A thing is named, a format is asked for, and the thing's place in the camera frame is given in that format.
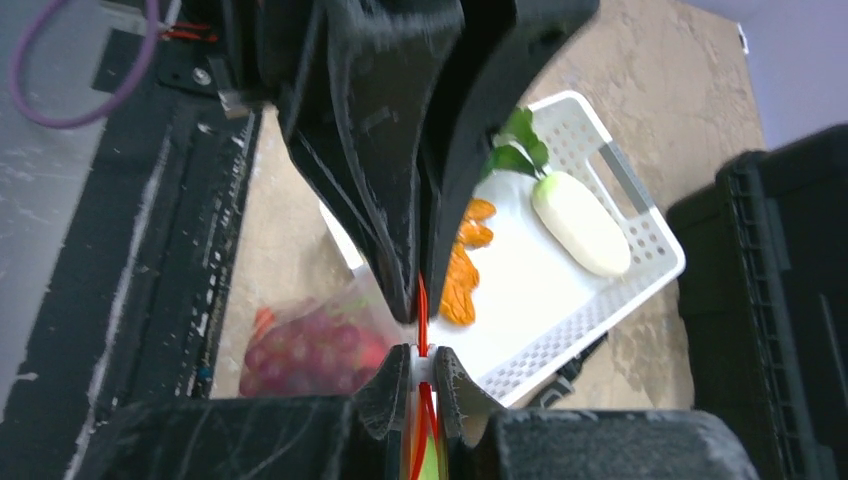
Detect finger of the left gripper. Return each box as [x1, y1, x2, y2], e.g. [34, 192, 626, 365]
[258, 1, 464, 324]
[421, 0, 599, 314]

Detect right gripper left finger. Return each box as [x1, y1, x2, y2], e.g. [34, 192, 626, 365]
[76, 344, 412, 479]

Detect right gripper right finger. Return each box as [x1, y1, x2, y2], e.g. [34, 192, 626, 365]
[432, 347, 758, 479]

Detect red grape bunch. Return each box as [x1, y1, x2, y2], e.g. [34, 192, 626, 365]
[238, 300, 401, 398]

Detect clear zip top bag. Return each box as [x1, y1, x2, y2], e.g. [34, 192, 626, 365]
[237, 271, 445, 480]

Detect orange plastic carrot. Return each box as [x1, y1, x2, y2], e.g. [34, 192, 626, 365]
[253, 307, 275, 339]

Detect white plastic basket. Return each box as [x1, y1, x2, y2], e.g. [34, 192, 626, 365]
[317, 89, 688, 409]

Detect black plastic toolbox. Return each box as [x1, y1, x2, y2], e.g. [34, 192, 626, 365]
[667, 124, 847, 479]

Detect black wire stripper pliers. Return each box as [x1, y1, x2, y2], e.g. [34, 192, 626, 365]
[528, 334, 608, 409]

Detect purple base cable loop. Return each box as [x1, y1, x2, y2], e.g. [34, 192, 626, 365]
[7, 0, 163, 131]

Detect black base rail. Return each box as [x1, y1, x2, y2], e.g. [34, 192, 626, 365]
[0, 0, 266, 480]

